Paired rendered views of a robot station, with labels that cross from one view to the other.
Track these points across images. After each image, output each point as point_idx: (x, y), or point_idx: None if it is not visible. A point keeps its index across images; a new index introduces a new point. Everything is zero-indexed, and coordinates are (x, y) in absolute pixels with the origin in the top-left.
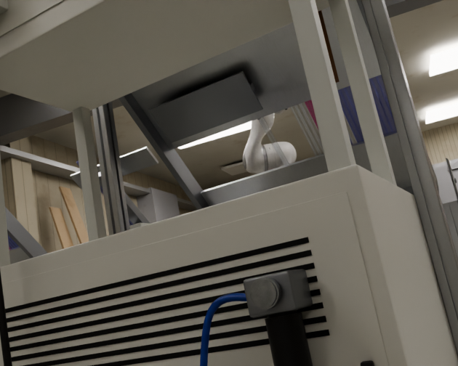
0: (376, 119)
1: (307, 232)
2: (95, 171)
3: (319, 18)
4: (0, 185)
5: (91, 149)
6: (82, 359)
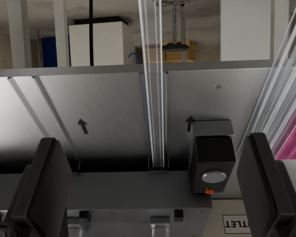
0: None
1: None
2: (24, 22)
3: (284, 30)
4: (64, 19)
5: (27, 48)
6: None
